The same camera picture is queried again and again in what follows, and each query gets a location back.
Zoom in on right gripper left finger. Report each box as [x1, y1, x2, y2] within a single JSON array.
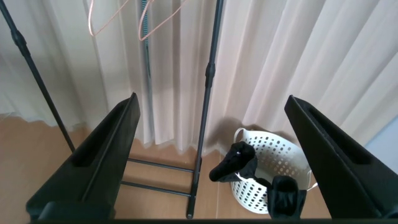
[[26, 92, 141, 220]]

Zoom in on black shorts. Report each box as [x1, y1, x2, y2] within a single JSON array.
[[208, 141, 272, 188]]

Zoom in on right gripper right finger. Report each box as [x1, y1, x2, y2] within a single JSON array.
[[284, 95, 398, 219]]

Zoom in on pink clothes hanger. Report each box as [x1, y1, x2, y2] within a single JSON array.
[[88, 0, 130, 37], [138, 0, 187, 42]]

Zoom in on white laundry basket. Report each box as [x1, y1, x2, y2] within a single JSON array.
[[229, 127, 318, 215]]

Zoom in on black clothes rack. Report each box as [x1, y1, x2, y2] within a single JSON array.
[[0, 0, 225, 220]]

